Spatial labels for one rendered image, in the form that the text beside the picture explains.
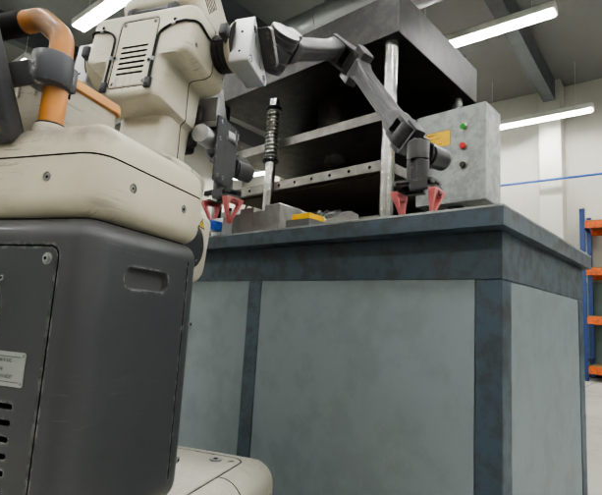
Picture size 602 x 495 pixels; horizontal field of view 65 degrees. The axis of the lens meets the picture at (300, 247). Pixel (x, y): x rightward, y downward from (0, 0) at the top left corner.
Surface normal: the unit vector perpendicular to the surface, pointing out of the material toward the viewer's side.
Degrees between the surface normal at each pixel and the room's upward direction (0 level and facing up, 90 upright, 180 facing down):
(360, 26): 90
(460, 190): 90
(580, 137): 90
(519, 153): 90
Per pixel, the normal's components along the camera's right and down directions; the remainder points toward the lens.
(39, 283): -0.33, -0.15
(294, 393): -0.67, -0.15
